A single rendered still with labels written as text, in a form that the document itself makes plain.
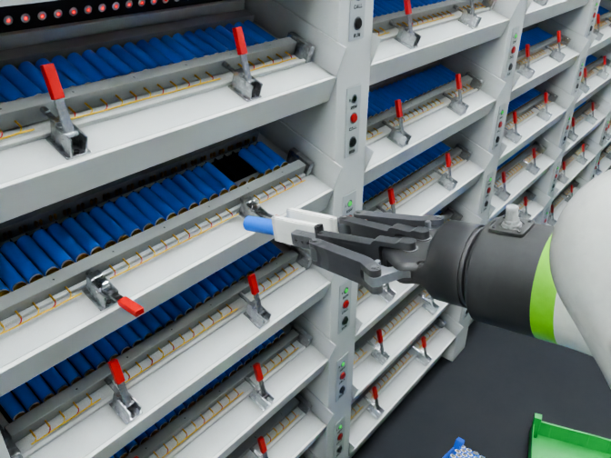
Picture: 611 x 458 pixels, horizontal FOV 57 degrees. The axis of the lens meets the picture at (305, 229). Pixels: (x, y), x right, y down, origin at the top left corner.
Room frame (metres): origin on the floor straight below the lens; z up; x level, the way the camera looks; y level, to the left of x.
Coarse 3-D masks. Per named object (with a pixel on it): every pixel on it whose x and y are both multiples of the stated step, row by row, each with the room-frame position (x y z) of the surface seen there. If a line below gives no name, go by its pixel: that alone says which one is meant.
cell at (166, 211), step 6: (144, 192) 0.75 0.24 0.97; (150, 192) 0.75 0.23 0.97; (144, 198) 0.74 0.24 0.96; (150, 198) 0.74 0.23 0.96; (156, 198) 0.74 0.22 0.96; (156, 204) 0.73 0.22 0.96; (162, 204) 0.73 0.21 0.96; (156, 210) 0.73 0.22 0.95; (162, 210) 0.72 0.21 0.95; (168, 210) 0.72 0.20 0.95; (168, 216) 0.72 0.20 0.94
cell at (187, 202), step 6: (168, 180) 0.79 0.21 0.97; (168, 186) 0.78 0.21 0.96; (174, 186) 0.77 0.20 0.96; (174, 192) 0.77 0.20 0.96; (180, 192) 0.77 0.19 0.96; (180, 198) 0.76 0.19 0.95; (186, 198) 0.76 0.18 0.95; (192, 198) 0.76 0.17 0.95; (186, 204) 0.75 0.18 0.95; (192, 204) 0.75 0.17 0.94
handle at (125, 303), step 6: (108, 282) 0.56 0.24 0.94; (102, 288) 0.56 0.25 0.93; (108, 288) 0.56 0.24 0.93; (108, 294) 0.55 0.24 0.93; (114, 294) 0.55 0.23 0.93; (120, 294) 0.55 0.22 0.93; (114, 300) 0.54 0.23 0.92; (120, 300) 0.54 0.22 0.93; (126, 300) 0.54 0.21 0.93; (132, 300) 0.54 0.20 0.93; (120, 306) 0.53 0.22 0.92; (126, 306) 0.52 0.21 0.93; (132, 306) 0.52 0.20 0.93; (138, 306) 0.52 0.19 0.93; (132, 312) 0.52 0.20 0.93; (138, 312) 0.52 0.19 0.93; (144, 312) 0.52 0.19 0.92
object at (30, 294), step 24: (288, 168) 0.89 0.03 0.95; (240, 192) 0.79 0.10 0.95; (264, 192) 0.83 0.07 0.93; (192, 216) 0.72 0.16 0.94; (144, 240) 0.65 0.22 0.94; (72, 264) 0.58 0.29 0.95; (96, 264) 0.59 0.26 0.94; (24, 288) 0.53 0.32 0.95; (48, 288) 0.54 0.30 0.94; (0, 312) 0.50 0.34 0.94
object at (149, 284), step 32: (288, 128) 0.96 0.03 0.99; (288, 160) 0.94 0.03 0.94; (320, 160) 0.91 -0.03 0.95; (128, 192) 0.76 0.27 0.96; (288, 192) 0.86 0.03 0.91; (320, 192) 0.88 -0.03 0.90; (224, 224) 0.75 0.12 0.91; (160, 256) 0.66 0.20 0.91; (192, 256) 0.67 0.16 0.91; (224, 256) 0.70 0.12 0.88; (128, 288) 0.59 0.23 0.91; (160, 288) 0.61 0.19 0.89; (32, 320) 0.52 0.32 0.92; (64, 320) 0.53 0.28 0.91; (96, 320) 0.54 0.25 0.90; (128, 320) 0.58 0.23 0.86; (0, 352) 0.47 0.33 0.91; (32, 352) 0.48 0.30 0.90; (64, 352) 0.51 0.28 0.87; (0, 384) 0.45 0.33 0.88
